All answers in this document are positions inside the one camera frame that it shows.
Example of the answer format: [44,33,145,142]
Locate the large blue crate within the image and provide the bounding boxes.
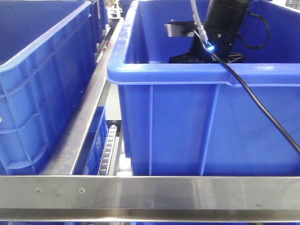
[0,0,96,175]
[108,0,300,176]

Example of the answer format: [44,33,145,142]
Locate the white cable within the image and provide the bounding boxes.
[190,0,209,43]

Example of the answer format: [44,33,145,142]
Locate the black cable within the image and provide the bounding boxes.
[193,10,300,155]

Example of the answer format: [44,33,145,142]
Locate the large blue crate left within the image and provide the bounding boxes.
[0,0,96,175]

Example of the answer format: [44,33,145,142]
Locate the large blue crate centre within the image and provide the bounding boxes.
[108,0,300,176]

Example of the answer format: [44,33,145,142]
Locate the roller conveyor track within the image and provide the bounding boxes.
[98,125,117,176]

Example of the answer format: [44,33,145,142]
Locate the steel front shelf rail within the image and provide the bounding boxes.
[0,175,300,222]

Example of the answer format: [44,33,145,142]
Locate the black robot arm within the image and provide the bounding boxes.
[165,0,250,63]

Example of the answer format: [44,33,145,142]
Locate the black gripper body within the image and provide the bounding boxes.
[169,35,245,63]

